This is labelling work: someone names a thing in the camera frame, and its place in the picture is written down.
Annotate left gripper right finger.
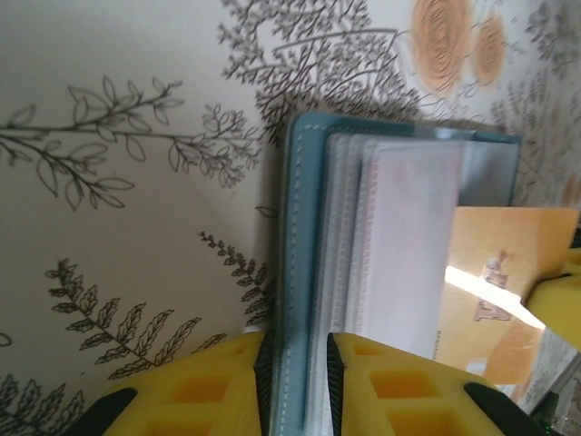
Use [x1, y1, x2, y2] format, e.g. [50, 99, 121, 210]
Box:
[326, 331, 517, 436]

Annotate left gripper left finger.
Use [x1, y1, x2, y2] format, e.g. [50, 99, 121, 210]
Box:
[88, 332, 276, 436]

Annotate gold credit card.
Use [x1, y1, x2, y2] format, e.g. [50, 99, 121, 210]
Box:
[435, 206, 578, 387]

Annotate blue card holder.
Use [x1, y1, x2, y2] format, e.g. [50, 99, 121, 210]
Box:
[271, 111, 523, 436]

